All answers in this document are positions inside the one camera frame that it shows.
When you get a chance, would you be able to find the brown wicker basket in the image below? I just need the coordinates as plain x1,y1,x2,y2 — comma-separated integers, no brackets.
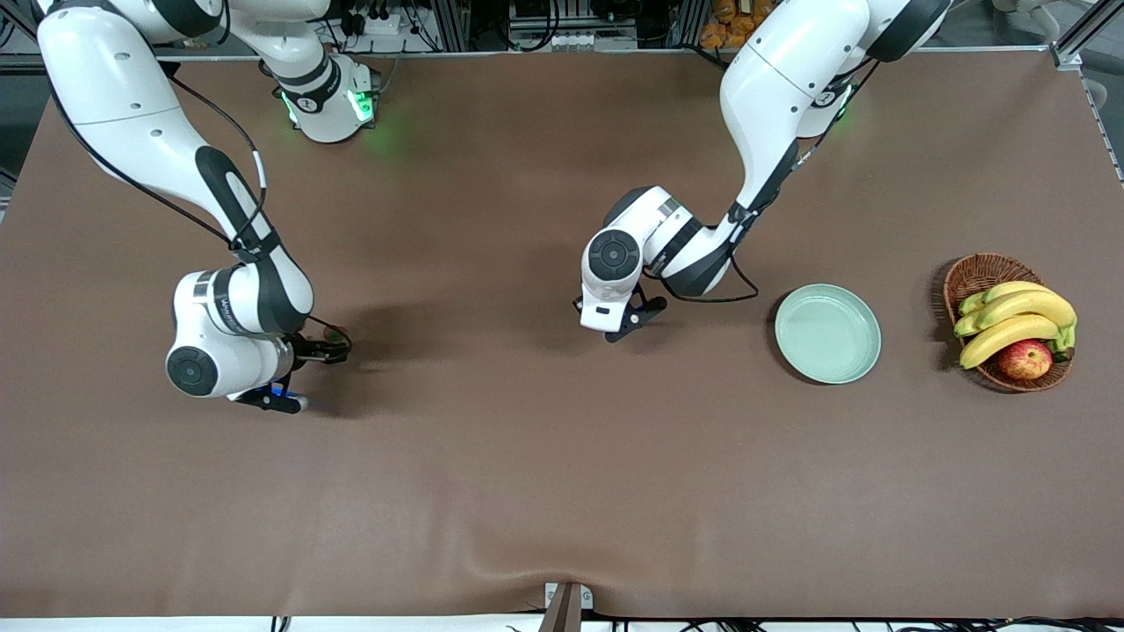
942,253,1074,393

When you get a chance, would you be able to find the white power strip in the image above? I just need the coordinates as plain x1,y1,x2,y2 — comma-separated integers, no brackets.
347,11,414,36

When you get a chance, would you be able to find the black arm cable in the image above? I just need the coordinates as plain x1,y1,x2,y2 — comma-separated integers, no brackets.
641,53,883,305
44,66,354,352

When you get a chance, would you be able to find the brown table cover cloth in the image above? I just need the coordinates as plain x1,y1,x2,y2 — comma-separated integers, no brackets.
0,51,1124,620

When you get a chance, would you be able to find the mint green round plate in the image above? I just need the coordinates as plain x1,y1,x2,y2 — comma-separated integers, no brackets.
774,283,883,385

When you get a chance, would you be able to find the yellow banana bunch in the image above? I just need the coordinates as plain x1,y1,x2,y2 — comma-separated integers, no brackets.
954,280,1078,370

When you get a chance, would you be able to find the red yellow apple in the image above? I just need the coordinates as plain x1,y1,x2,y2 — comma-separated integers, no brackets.
998,339,1054,382

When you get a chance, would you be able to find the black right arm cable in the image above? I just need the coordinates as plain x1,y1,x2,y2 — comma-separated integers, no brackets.
44,66,354,352

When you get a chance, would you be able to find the dark camera pole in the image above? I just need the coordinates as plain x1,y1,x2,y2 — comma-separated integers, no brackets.
537,583,583,632

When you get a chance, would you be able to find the aluminium frame profile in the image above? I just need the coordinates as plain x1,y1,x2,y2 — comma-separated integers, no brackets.
0,0,54,84
1049,0,1124,71

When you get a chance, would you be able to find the grey metal table bracket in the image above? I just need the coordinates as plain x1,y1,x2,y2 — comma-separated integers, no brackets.
544,582,594,612

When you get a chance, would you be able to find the white connector row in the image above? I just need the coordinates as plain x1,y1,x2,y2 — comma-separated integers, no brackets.
551,31,638,51

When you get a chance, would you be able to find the grey swivel chair base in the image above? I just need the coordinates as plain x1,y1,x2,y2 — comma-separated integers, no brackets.
992,0,1063,36

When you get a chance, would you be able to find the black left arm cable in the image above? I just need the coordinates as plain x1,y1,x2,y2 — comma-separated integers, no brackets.
641,53,883,305

